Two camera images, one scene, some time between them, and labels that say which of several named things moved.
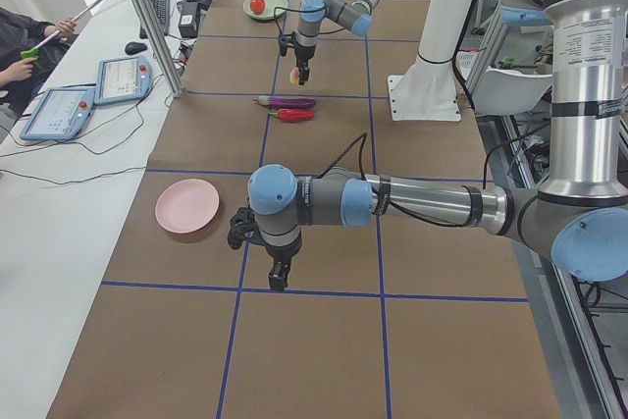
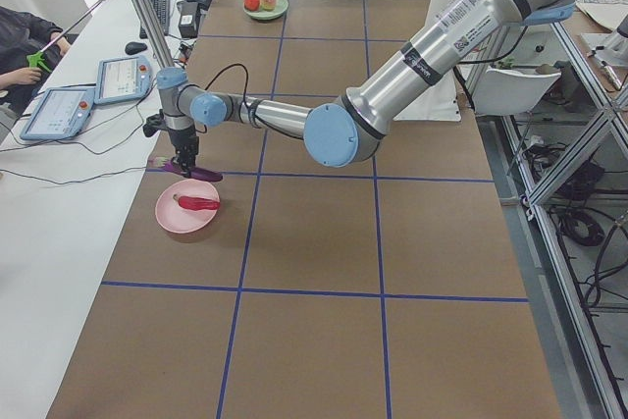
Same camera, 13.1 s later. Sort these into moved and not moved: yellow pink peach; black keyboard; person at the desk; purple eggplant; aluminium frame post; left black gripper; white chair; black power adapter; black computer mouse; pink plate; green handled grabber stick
Moved: purple eggplant; yellow pink peach; green handled grabber stick; left black gripper
Not moved: person at the desk; black keyboard; white chair; black power adapter; black computer mouse; pink plate; aluminium frame post
